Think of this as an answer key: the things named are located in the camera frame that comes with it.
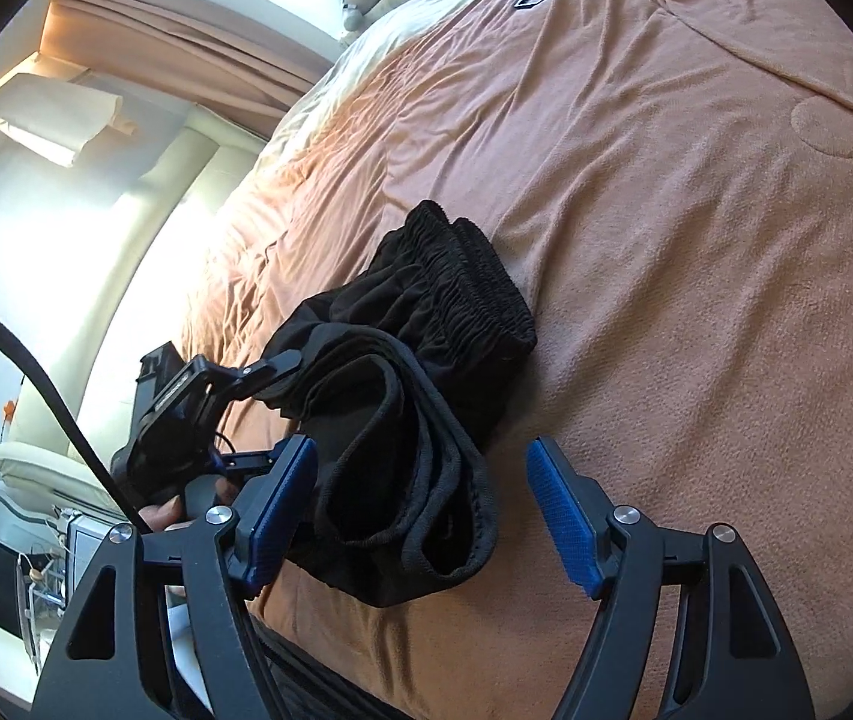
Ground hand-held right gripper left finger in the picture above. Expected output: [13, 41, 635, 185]
[34, 433, 321, 720]

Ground orange blanket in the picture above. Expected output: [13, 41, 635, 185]
[178, 0, 853, 720]

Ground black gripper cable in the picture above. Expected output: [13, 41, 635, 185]
[0, 287, 143, 535]

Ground black pants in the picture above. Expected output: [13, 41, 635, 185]
[261, 199, 538, 610]

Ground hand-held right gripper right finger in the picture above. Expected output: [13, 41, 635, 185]
[525, 435, 819, 720]

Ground pink curtain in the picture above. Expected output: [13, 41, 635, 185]
[42, 0, 341, 142]

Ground cream bed sheet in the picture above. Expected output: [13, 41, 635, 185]
[250, 0, 525, 181]

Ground cream padded headboard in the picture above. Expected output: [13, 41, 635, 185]
[0, 124, 281, 500]

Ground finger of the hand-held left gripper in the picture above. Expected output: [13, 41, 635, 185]
[216, 446, 286, 481]
[227, 349, 305, 406]

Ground person's left hand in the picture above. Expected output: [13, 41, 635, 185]
[136, 477, 244, 535]

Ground cream plush toy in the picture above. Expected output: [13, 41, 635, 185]
[338, 0, 402, 44]

